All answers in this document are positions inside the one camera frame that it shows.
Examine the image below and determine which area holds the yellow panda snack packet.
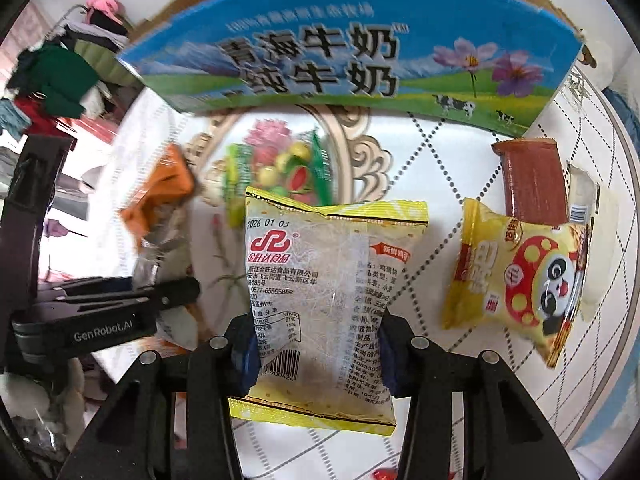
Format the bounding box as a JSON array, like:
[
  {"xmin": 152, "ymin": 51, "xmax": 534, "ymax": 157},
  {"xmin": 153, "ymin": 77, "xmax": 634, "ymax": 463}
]
[{"xmin": 441, "ymin": 197, "xmax": 591, "ymax": 368}]

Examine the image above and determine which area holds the green fruit candy packet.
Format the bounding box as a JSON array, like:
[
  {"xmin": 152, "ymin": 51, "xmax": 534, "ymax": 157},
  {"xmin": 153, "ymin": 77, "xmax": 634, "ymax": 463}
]
[{"xmin": 222, "ymin": 129, "xmax": 334, "ymax": 232}]

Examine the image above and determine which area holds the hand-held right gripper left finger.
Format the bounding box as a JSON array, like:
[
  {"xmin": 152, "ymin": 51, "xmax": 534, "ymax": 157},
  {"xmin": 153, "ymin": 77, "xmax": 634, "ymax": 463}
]
[{"xmin": 55, "ymin": 312, "xmax": 261, "ymax": 480}]

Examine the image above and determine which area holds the clear yellow-edged snack packet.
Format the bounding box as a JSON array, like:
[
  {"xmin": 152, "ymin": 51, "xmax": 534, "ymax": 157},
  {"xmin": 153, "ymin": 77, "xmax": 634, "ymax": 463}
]
[{"xmin": 227, "ymin": 186, "xmax": 430, "ymax": 437}]

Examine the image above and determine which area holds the bear print pillow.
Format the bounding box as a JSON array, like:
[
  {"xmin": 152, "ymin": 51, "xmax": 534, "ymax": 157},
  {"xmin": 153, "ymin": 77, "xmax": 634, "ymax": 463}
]
[{"xmin": 575, "ymin": 40, "xmax": 617, "ymax": 92}]

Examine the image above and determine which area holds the clothes rack with clothes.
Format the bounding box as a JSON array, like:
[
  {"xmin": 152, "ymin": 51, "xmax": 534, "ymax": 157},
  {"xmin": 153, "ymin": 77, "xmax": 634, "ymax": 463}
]
[{"xmin": 0, "ymin": 0, "xmax": 137, "ymax": 137}]

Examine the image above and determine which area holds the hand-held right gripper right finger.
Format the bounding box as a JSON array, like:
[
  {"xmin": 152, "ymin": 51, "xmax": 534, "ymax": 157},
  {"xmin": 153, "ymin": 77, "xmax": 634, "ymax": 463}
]
[{"xmin": 377, "ymin": 312, "xmax": 583, "ymax": 480}]

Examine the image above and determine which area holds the red-brown snack packet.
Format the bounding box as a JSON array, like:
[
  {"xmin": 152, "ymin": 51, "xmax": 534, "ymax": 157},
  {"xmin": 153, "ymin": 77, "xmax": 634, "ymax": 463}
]
[{"xmin": 491, "ymin": 138, "xmax": 572, "ymax": 226}]

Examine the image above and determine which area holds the orange snack packet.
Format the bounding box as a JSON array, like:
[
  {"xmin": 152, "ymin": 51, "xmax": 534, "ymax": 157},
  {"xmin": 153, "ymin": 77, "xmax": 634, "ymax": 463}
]
[{"xmin": 120, "ymin": 142, "xmax": 198, "ymax": 281}]

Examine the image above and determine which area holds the blue printed cardboard box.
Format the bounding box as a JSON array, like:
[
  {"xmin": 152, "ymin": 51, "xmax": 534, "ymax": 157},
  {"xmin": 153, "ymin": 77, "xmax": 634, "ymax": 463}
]
[{"xmin": 115, "ymin": 0, "xmax": 587, "ymax": 139}]

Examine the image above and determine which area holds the white snack packet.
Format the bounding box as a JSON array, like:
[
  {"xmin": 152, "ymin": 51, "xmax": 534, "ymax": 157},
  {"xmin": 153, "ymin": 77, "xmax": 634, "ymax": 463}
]
[{"xmin": 567, "ymin": 165, "xmax": 622, "ymax": 322}]

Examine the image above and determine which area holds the green jacket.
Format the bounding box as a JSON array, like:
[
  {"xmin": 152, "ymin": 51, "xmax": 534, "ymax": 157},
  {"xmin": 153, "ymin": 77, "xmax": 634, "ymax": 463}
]
[{"xmin": 7, "ymin": 45, "xmax": 101, "ymax": 119}]

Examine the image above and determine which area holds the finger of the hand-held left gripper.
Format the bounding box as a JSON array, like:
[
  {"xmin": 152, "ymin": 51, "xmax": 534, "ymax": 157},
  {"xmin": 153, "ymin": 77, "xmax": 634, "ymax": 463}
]
[{"xmin": 36, "ymin": 276, "xmax": 202, "ymax": 317}]

